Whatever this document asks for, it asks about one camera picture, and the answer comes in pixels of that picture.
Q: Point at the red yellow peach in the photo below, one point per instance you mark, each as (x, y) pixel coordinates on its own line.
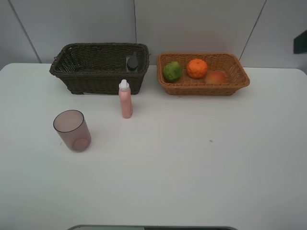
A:
(216, 77)

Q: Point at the black rectangular bottle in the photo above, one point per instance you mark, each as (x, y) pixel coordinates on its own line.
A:
(132, 63)

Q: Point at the translucent pink plastic cup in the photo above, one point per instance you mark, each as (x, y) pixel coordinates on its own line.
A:
(73, 130)

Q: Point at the light orange wicker basket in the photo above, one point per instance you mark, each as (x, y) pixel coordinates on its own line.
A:
(236, 77)

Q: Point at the dark brown wicker basket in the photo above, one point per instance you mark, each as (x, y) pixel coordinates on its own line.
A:
(98, 68)

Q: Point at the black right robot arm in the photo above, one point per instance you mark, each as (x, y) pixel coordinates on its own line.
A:
(300, 43)

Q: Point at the orange mandarin fruit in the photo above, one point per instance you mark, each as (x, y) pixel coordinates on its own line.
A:
(197, 68)

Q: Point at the green lime fruit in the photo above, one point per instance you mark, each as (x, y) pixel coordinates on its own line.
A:
(172, 72)

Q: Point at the pink bottle white cap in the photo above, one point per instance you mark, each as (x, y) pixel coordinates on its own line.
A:
(125, 99)

